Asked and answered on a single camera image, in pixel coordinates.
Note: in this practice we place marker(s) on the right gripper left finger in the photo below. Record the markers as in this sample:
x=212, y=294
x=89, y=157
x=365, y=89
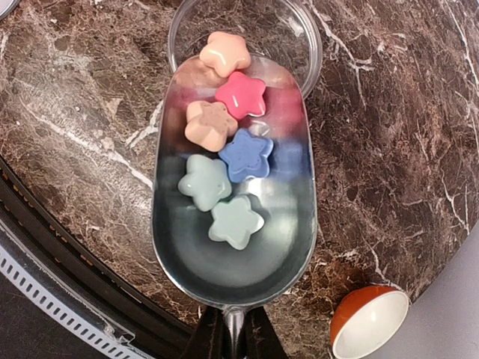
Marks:
x=207, y=340

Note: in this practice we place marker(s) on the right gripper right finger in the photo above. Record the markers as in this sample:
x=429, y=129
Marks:
x=262, y=341

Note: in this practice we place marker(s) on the metal scoop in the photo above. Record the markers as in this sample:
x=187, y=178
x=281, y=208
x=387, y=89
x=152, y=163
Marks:
x=214, y=273

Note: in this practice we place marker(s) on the orange white bowl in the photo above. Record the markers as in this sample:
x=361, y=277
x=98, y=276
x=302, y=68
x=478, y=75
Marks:
x=366, y=319

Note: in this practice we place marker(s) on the pale green star candy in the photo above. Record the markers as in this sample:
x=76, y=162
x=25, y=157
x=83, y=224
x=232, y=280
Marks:
x=234, y=222

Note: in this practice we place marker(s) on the mint star candy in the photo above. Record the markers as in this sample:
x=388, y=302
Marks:
x=206, y=181

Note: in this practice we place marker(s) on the blue star candy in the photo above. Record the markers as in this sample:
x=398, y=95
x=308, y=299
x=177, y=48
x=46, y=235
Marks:
x=247, y=156

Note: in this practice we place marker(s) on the beige star candy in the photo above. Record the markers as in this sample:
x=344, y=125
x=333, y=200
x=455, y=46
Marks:
x=209, y=125

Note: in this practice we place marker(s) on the pink star candy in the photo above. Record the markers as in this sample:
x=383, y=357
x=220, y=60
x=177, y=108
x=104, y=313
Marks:
x=242, y=96

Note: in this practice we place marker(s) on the peach star candy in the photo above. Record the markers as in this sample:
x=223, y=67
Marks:
x=225, y=53

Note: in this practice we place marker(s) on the clear plastic cup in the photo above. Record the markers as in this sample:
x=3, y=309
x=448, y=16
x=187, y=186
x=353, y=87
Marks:
x=284, y=31

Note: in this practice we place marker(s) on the round metal lid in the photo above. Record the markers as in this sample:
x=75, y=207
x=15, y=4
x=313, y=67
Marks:
x=7, y=6

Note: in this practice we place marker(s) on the white slotted cable duct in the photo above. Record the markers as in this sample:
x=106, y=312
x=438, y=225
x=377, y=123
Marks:
x=95, y=335

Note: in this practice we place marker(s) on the black front rail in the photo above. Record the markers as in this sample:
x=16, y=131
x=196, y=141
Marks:
x=140, y=322

